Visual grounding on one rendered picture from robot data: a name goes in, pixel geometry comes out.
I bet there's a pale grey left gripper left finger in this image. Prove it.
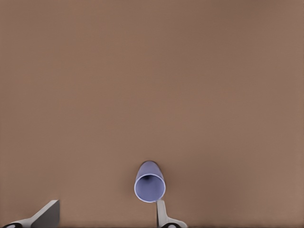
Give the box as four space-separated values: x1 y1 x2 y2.
1 199 60 228

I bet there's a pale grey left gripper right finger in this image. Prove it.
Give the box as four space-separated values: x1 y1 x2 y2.
156 199 188 228

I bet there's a lavender blue cup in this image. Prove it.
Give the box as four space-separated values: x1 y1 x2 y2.
134 161 166 203

